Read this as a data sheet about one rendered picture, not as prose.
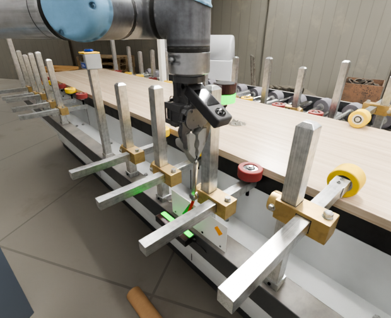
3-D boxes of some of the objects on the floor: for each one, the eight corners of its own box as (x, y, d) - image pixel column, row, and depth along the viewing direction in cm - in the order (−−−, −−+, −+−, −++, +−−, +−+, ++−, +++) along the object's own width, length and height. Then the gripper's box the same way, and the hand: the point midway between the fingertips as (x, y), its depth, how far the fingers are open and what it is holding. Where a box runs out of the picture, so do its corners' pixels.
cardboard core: (127, 302, 130) (125, 293, 127) (140, 293, 135) (139, 283, 131) (159, 349, 111) (158, 340, 107) (173, 336, 116) (172, 327, 112)
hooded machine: (209, 101, 517) (210, 35, 458) (233, 103, 503) (238, 35, 444) (200, 109, 464) (202, 35, 405) (228, 111, 450) (233, 35, 391)
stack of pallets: (139, 88, 642) (135, 55, 604) (122, 94, 572) (116, 57, 535) (102, 86, 673) (96, 53, 635) (81, 91, 603) (74, 56, 566)
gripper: (189, 70, 59) (190, 149, 68) (158, 74, 53) (164, 159, 63) (215, 74, 53) (212, 159, 63) (183, 79, 48) (185, 171, 57)
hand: (195, 159), depth 60 cm, fingers closed
